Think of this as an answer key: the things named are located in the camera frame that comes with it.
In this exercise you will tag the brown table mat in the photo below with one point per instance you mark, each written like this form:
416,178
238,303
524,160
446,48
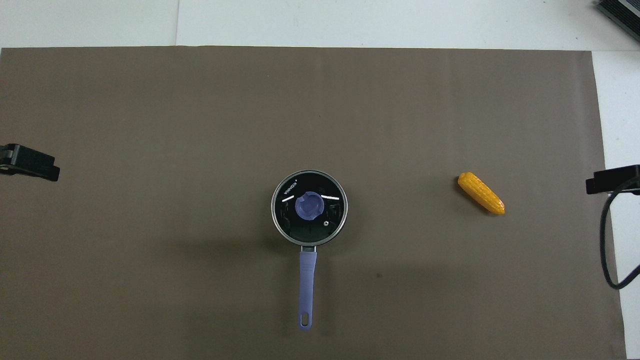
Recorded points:
200,125

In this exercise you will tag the yellow corn cob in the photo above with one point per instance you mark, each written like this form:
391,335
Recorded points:
480,192

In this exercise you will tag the dark grey ribbed device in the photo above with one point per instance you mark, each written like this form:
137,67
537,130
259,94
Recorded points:
625,10

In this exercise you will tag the glass lid purple knob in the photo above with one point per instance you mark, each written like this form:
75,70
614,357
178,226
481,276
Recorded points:
331,222

